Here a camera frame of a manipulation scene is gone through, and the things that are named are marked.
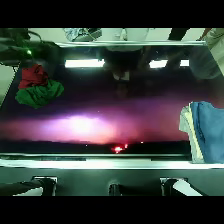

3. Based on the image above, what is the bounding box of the green garment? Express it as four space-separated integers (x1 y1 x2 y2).
14 78 65 110

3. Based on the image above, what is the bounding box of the red garment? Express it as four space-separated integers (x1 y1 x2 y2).
17 63 50 90

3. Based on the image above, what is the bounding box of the blue garment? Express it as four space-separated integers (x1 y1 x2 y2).
189 101 224 164

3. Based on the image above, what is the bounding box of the silver frame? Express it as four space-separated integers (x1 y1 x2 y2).
0 40 224 197

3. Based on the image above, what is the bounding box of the cream garment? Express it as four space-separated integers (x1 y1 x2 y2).
178 103 205 164

